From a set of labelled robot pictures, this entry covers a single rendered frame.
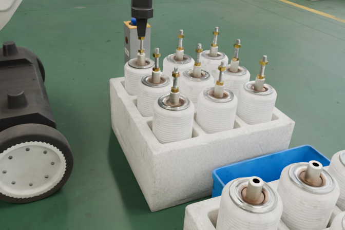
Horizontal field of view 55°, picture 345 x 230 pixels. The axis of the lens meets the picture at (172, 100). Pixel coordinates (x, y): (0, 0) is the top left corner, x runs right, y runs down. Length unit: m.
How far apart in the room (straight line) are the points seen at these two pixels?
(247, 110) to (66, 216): 0.51
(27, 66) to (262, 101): 0.72
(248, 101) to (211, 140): 0.15
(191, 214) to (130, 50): 0.64
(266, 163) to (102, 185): 0.43
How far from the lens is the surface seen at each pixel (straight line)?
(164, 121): 0.74
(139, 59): 0.95
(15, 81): 1.05
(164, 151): 0.73
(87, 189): 0.92
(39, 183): 0.89
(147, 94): 0.83
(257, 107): 0.85
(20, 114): 0.84
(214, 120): 0.80
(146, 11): 0.85
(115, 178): 0.94
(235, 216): 0.53
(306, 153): 0.96
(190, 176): 0.82
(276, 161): 0.90
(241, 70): 0.97
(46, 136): 0.80
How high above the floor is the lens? 0.63
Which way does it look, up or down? 29 degrees down
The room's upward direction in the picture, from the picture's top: 3 degrees clockwise
